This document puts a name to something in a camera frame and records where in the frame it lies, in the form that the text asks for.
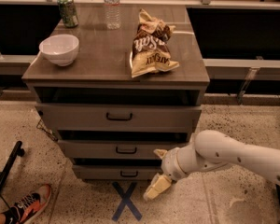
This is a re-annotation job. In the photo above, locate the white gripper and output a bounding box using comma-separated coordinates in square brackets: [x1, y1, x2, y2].
[143, 147, 190, 201]

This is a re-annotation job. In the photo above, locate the grey drawer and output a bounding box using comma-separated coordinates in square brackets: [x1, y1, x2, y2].
[72, 165, 161, 180]
[35, 104, 201, 133]
[58, 140, 188, 160]

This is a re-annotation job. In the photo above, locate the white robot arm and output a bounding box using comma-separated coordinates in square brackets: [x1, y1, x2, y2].
[143, 130, 280, 201]

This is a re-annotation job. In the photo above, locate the grey drawer cabinet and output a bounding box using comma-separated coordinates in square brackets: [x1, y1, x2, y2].
[22, 5, 209, 168]

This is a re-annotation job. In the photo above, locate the grey bottom drawer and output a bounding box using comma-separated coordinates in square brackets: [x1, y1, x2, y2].
[72, 165, 161, 180]

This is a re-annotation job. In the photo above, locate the grey top drawer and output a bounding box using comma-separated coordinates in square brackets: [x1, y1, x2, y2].
[35, 104, 201, 133]

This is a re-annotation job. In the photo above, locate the blue tape cross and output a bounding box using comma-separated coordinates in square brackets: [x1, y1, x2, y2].
[112, 182, 142, 221]

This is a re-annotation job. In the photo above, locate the brown chip bag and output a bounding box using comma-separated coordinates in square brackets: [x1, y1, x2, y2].
[131, 8, 179, 77]

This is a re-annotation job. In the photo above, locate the orange black sneaker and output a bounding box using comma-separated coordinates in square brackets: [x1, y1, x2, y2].
[7, 184, 52, 224]

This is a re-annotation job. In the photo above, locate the black left stand leg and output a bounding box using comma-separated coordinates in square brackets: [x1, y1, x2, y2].
[0, 141, 25, 194]

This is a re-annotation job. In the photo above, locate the white bowl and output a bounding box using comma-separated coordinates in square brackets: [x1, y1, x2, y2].
[39, 34, 79, 66]

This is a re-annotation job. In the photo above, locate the clear plastic water bottle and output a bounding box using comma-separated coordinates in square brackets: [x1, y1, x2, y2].
[104, 0, 120, 30]

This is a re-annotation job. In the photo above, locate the green soda can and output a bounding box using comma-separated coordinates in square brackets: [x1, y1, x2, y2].
[57, 0, 78, 28]

